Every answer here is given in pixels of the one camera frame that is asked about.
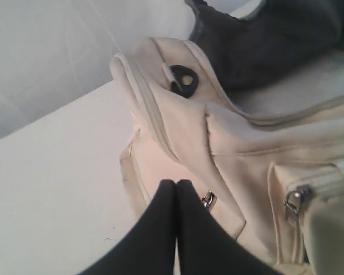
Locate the beige fabric duffel bag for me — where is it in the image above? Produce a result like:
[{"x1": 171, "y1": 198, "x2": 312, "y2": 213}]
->
[{"x1": 110, "y1": 1, "x2": 344, "y2": 274}]

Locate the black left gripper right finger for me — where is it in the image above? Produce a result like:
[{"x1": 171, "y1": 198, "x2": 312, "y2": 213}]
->
[{"x1": 175, "y1": 180, "x2": 278, "y2": 275}]

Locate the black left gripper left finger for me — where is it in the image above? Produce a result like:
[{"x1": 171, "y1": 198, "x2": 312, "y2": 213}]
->
[{"x1": 81, "y1": 179, "x2": 176, "y2": 275}]

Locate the white curtain backdrop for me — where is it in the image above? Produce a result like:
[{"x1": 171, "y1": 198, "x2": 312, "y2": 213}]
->
[{"x1": 0, "y1": 1, "x2": 195, "y2": 139}]

